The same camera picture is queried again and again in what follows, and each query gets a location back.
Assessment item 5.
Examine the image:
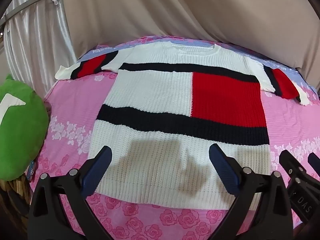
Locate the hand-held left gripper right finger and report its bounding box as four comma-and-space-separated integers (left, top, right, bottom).
209, 144, 294, 240

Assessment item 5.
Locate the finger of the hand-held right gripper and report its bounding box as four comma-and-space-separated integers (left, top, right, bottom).
279, 150, 310, 188
308, 152, 320, 177

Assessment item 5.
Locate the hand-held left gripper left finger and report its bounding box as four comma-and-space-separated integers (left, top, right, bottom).
27, 145, 113, 240

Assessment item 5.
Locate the white red black knit sweater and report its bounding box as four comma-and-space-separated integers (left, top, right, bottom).
54, 42, 310, 211

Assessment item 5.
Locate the pink floral blanket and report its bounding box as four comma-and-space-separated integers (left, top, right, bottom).
29, 35, 320, 240

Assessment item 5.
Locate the small blue device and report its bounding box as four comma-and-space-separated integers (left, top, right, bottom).
25, 160, 36, 182

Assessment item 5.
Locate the green plush pillow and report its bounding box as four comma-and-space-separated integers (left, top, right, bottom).
0, 74, 50, 181

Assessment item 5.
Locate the woven rattan basket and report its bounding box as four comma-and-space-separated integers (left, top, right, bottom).
0, 175, 33, 233

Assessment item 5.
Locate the white satin curtain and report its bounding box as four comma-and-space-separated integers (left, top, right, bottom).
2, 0, 77, 98

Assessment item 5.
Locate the beige draped cloth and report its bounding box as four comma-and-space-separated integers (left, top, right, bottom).
61, 0, 320, 92

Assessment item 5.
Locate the curved metal rod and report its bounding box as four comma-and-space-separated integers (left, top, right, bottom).
0, 0, 62, 28

